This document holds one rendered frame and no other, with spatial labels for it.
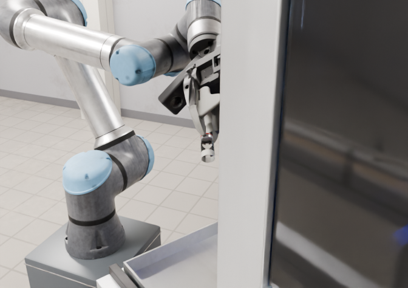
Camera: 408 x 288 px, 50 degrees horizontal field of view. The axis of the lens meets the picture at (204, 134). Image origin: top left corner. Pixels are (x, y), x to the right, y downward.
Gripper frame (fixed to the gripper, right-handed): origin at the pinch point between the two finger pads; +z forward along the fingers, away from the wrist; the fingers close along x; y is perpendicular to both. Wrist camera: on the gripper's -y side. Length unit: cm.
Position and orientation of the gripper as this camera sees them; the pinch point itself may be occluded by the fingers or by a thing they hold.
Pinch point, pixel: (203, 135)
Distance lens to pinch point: 72.8
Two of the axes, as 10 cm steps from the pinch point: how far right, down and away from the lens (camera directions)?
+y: 8.2, -3.9, -4.2
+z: 0.5, 7.8, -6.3
